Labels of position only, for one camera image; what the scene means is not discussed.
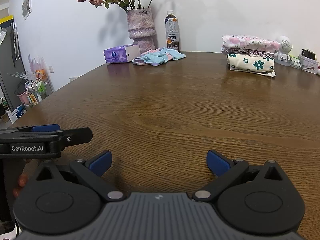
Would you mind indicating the lavender ruffled folded cloth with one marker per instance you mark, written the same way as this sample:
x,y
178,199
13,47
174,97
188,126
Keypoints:
x,y
252,54

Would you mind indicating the white clothes hanger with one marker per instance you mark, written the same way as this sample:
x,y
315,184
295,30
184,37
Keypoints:
x,y
21,75

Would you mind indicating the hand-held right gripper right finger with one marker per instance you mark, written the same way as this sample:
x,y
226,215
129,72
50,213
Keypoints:
x,y
217,165

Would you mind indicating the grey refrigerator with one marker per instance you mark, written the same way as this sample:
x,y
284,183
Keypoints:
x,y
7,75

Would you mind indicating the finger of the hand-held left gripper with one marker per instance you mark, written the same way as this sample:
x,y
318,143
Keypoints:
x,y
77,135
45,128

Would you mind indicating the pink plastic bag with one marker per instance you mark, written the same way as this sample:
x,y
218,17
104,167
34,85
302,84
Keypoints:
x,y
35,66

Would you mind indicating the person's left hand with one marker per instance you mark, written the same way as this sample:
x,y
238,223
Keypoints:
x,y
22,180

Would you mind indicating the purple tissue box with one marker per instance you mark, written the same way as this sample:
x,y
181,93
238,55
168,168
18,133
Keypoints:
x,y
117,53

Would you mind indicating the grey tin box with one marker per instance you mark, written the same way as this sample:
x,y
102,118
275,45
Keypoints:
x,y
308,66

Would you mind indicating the yellow box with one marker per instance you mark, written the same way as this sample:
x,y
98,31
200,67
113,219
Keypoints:
x,y
6,20

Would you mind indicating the black rectangular device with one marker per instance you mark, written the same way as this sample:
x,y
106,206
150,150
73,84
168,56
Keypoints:
x,y
308,53

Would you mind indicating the wall socket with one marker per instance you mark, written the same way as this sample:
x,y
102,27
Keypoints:
x,y
51,69

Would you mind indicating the white robot toy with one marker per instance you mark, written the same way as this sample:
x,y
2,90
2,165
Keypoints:
x,y
285,45

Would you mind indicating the green and white small box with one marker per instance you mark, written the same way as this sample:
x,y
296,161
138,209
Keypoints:
x,y
295,62

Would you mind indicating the pink bin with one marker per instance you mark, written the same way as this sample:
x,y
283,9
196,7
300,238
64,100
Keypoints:
x,y
22,98

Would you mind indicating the pink floral folded cloth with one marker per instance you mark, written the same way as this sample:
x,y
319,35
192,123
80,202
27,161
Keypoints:
x,y
247,42

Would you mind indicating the clear plastic packet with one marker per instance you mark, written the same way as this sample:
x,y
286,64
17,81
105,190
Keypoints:
x,y
3,36

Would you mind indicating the purple fuzzy vase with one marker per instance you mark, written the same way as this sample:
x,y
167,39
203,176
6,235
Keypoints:
x,y
140,30

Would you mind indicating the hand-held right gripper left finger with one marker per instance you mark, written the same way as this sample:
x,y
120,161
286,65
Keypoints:
x,y
101,164

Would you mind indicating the pink and blue mesh garment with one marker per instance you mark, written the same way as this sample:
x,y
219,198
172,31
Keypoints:
x,y
155,57

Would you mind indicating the cream flowered folded cloth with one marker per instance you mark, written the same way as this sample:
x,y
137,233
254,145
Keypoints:
x,y
250,65

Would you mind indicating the rolling storage cart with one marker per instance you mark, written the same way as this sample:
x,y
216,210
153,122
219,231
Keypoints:
x,y
40,87

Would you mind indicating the wall picture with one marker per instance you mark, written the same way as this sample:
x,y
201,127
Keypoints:
x,y
27,5

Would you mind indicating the tea bottle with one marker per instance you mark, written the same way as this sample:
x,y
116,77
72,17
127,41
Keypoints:
x,y
172,32

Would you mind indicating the blue and white carton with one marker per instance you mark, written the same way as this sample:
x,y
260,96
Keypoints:
x,y
16,115

